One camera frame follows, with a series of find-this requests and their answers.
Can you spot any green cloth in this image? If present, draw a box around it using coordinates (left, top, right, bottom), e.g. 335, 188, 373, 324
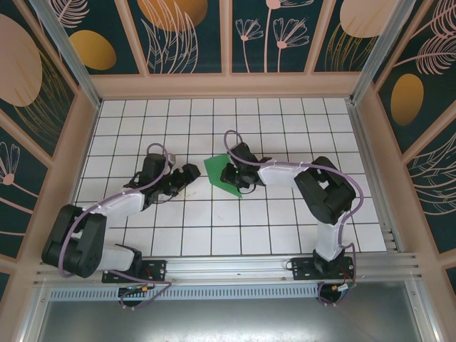
202, 153, 244, 199

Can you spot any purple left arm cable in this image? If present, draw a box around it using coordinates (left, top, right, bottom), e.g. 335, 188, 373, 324
58, 142, 171, 310

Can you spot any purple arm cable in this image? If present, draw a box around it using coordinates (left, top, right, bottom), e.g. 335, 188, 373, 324
58, 142, 171, 310
223, 129, 365, 306

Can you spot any slotted grey cable duct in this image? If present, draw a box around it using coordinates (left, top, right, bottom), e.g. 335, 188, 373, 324
48, 287, 320, 301

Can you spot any aluminium side rail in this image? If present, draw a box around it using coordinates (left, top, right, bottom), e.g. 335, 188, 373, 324
346, 100, 406, 254

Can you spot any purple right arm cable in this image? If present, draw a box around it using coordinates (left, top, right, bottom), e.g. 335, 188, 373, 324
223, 129, 365, 306

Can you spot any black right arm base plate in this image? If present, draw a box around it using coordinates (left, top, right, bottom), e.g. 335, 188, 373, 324
291, 256, 356, 281

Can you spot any small circuit board with connector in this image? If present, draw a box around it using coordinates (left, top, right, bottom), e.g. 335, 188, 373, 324
118, 284, 155, 297
331, 282, 357, 295

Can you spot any long aluminium mounting rail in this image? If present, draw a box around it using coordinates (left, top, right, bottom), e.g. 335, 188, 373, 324
33, 252, 423, 286

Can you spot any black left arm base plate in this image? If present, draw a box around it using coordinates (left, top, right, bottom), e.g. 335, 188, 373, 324
102, 259, 167, 284

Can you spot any grey metal sheet panel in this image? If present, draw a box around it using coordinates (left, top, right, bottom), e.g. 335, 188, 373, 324
21, 298, 440, 342

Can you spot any aluminium corner post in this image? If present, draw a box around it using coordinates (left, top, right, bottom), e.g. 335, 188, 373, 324
350, 0, 417, 105
30, 0, 103, 108

